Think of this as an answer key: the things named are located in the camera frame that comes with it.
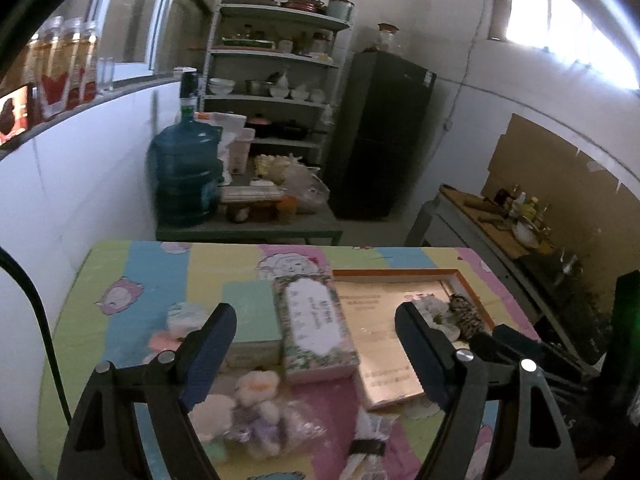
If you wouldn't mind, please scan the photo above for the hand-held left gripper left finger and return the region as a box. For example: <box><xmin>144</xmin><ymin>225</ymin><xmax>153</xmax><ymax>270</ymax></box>
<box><xmin>56</xmin><ymin>302</ymin><xmax>237</xmax><ymax>480</ymax></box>

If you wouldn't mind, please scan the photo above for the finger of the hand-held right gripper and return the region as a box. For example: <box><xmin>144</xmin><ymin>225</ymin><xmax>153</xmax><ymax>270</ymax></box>
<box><xmin>492</xmin><ymin>324</ymin><xmax>598</xmax><ymax>378</ymax></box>
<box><xmin>469</xmin><ymin>334</ymin><xmax>523</xmax><ymax>376</ymax></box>

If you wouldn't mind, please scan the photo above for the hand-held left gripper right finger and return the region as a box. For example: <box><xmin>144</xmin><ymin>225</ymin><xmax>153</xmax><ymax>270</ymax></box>
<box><xmin>394</xmin><ymin>301</ymin><xmax>583</xmax><ymax>480</ymax></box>

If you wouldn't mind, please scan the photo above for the small green tissue pack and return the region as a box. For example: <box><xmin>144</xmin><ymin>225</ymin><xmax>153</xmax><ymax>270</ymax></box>
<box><xmin>166</xmin><ymin>302</ymin><xmax>210</xmax><ymax>337</ymax></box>

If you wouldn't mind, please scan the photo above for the leopard print scrunchie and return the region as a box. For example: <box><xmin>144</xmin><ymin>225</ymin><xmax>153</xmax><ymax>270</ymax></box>
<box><xmin>448</xmin><ymin>294</ymin><xmax>488</xmax><ymax>338</ymax></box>

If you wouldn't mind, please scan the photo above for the wooden framed copper board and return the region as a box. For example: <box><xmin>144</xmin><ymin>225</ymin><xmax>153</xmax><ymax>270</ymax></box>
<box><xmin>331</xmin><ymin>267</ymin><xmax>496</xmax><ymax>411</ymax></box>

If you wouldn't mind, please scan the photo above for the mint green box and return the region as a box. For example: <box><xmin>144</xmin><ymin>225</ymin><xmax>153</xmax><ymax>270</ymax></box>
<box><xmin>219</xmin><ymin>280</ymin><xmax>283</xmax><ymax>373</ymax></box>

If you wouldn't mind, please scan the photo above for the bag of plush toys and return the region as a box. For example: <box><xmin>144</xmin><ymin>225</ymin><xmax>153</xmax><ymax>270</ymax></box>
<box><xmin>189</xmin><ymin>370</ymin><xmax>328</xmax><ymax>463</ymax></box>

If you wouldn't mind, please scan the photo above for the clear packet with black band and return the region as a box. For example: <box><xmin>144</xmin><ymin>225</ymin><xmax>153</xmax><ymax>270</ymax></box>
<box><xmin>340</xmin><ymin>410</ymin><xmax>401</xmax><ymax>480</ymax></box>

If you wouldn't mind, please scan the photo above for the floral tissue pack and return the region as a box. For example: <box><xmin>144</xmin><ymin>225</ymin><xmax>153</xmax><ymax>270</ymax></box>
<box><xmin>272</xmin><ymin>275</ymin><xmax>360</xmax><ymax>386</ymax></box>

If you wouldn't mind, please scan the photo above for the white bowl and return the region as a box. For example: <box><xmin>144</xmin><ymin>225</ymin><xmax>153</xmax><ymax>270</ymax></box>
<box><xmin>512</xmin><ymin>221</ymin><xmax>542</xmax><ymax>250</ymax></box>

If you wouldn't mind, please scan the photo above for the cartoon printed tablecloth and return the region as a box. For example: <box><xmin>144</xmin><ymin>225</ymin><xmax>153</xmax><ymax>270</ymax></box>
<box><xmin>37</xmin><ymin>240</ymin><xmax>556</xmax><ymax>480</ymax></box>

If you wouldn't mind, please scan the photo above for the kitchen counter with cutting board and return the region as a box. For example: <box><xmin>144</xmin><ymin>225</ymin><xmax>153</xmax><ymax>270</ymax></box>
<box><xmin>406</xmin><ymin>184</ymin><xmax>601</xmax><ymax>361</ymax></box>

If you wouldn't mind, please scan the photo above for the low green table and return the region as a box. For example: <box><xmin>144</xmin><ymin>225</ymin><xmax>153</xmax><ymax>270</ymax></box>
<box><xmin>156</xmin><ymin>165</ymin><xmax>345</xmax><ymax>246</ymax></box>

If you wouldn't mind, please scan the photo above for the group of condiment bottles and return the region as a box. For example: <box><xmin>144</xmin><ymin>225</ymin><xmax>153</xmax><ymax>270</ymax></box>
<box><xmin>494</xmin><ymin>185</ymin><xmax>551</xmax><ymax>236</ymax></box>

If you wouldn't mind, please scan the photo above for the cardboard sheet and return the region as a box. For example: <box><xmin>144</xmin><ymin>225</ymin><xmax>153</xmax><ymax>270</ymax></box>
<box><xmin>481</xmin><ymin>114</ymin><xmax>640</xmax><ymax>311</ymax></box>

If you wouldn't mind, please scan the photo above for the blue water jug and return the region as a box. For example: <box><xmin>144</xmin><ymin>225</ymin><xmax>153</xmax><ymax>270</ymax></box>
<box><xmin>148</xmin><ymin>119</ymin><xmax>226</xmax><ymax>227</ymax></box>

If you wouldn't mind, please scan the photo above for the clear plastic bag of food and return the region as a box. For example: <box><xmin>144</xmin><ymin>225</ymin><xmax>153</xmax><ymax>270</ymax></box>
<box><xmin>282</xmin><ymin>157</ymin><xmax>332</xmax><ymax>213</ymax></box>

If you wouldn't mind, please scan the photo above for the white plastic container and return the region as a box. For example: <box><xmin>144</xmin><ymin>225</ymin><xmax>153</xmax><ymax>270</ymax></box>
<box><xmin>229</xmin><ymin>127</ymin><xmax>257</xmax><ymax>175</ymax></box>

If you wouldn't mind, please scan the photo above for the dark green fridge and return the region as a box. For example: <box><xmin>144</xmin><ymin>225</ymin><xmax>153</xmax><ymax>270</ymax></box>
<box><xmin>325</xmin><ymin>51</ymin><xmax>437</xmax><ymax>221</ymax></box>

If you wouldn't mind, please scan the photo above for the white metal shelf rack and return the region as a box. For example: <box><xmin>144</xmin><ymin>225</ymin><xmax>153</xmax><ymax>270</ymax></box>
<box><xmin>200</xmin><ymin>2</ymin><xmax>353</xmax><ymax>166</ymax></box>

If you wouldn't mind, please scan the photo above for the red picture screen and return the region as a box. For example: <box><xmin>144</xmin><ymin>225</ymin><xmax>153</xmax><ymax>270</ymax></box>
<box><xmin>0</xmin><ymin>82</ymin><xmax>33</xmax><ymax>147</ymax></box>

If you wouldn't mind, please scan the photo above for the bright window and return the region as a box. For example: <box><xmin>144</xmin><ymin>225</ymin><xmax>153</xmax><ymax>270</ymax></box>
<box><xmin>492</xmin><ymin>0</ymin><xmax>640</xmax><ymax>92</ymax></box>

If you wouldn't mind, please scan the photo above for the glass jar with brown lid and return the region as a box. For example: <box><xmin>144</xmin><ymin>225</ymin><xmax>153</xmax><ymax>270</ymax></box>
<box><xmin>377</xmin><ymin>22</ymin><xmax>401</xmax><ymax>53</ymax></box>

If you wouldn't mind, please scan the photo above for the sliding glass window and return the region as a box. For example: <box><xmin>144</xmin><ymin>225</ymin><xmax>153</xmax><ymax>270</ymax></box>
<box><xmin>92</xmin><ymin>0</ymin><xmax>186</xmax><ymax>81</ymax></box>

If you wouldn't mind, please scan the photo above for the teal pot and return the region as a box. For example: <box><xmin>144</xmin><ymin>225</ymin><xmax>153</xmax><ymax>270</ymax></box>
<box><xmin>327</xmin><ymin>0</ymin><xmax>356</xmax><ymax>22</ymax></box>

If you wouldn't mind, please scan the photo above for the black cable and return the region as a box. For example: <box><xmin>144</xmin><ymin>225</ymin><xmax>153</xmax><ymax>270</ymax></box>
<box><xmin>0</xmin><ymin>247</ymin><xmax>73</xmax><ymax>423</ymax></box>

